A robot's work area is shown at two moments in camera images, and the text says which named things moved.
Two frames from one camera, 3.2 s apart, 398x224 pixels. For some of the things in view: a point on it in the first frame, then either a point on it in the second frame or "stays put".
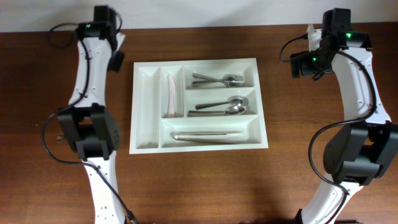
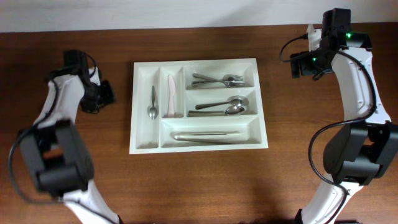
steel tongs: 224,137 stays put
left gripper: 115,60 -> 108,94
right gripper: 305,66 stays put
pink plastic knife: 171,96 stays put
